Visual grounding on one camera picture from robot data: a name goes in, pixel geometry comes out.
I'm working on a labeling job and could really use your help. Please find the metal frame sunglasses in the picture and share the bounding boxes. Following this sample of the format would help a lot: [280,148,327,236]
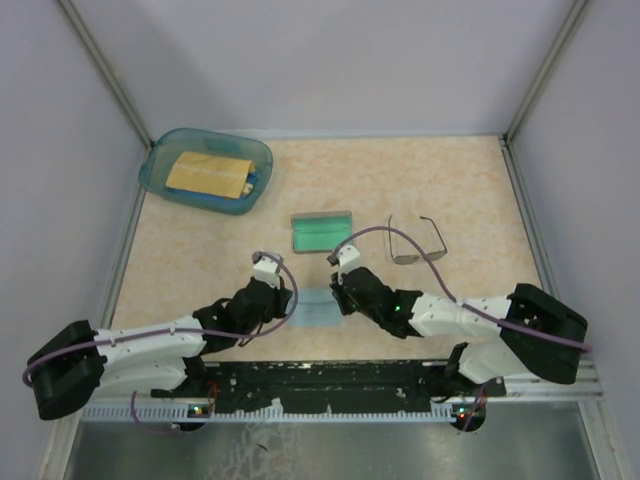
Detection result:
[386,213,448,266]

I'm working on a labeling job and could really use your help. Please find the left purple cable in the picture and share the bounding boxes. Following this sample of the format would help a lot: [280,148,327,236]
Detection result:
[23,250,300,436]

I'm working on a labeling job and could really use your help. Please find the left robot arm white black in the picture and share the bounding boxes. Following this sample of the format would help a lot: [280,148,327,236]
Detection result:
[23,279,298,421]

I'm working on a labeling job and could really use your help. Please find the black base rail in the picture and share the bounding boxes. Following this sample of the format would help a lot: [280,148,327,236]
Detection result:
[151,359,506,427]

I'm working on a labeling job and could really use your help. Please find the teal plastic bin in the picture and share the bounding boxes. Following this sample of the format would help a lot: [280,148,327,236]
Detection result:
[138,128,274,216]

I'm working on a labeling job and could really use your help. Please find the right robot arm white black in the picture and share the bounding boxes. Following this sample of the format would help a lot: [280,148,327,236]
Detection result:
[330,267,588,396]

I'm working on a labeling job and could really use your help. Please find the purple cable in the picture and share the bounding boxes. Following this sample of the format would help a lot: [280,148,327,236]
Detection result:
[329,227,594,432]
[23,250,300,436]

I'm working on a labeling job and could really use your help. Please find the grey glasses case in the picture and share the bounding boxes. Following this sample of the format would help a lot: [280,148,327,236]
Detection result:
[291,211,353,254]

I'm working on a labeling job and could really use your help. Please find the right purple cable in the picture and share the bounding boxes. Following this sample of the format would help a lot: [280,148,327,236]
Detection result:
[329,227,594,432]

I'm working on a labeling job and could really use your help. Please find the light blue cleaning cloth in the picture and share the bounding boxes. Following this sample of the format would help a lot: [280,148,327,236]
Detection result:
[288,288,342,327]

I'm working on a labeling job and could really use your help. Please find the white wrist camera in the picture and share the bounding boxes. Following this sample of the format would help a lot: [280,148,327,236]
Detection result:
[327,244,362,275]
[251,251,282,289]

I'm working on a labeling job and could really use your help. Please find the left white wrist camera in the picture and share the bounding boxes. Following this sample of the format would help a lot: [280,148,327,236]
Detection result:
[251,251,282,289]

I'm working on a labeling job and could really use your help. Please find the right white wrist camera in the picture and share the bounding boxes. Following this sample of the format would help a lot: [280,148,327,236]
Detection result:
[327,244,362,275]

